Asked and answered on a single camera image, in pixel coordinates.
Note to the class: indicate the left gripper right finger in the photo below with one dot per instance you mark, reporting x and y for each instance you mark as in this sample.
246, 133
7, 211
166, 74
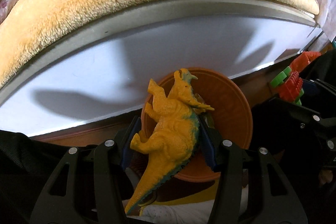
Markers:
250, 190

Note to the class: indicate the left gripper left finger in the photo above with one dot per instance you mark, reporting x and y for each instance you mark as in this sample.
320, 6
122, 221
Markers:
89, 184

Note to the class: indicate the orange trash bin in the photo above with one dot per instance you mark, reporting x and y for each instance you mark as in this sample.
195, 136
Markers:
232, 118

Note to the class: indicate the yellow toy dinosaur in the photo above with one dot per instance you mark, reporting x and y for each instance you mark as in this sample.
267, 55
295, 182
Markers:
175, 135

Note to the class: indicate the red green toy block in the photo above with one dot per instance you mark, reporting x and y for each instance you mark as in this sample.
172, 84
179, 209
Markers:
288, 86

